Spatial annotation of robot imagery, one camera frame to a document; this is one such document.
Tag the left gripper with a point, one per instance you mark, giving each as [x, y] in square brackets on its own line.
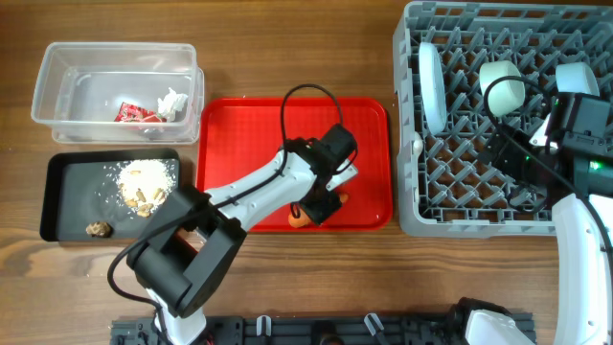
[322, 214]

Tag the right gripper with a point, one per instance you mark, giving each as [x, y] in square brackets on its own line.
[508, 153]

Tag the orange carrot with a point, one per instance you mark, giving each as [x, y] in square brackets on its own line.
[297, 218]

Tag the pale green bowl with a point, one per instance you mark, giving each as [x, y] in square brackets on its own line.
[507, 95]

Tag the white plastic spoon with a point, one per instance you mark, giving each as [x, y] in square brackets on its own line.
[417, 147]

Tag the light blue plate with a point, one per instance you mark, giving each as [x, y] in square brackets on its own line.
[432, 88]

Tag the light blue bowl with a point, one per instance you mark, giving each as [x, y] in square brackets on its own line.
[576, 77]

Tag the white tissue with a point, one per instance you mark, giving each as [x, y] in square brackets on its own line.
[170, 105]

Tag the rice and food leftovers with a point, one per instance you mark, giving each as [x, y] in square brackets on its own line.
[144, 185]

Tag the red snack wrapper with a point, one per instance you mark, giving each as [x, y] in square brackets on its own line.
[130, 113]

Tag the brown food scrap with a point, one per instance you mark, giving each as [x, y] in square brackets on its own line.
[99, 229]

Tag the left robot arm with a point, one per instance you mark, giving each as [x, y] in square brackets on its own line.
[185, 252]

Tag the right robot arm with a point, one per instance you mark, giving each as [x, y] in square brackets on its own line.
[575, 168]

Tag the grey dishwasher rack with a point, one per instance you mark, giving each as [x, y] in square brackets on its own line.
[446, 191]

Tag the black waste tray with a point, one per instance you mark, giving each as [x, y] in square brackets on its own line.
[83, 187]

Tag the red serving tray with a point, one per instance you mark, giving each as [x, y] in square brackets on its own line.
[238, 136]

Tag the clear plastic bin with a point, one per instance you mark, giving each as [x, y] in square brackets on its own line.
[83, 88]

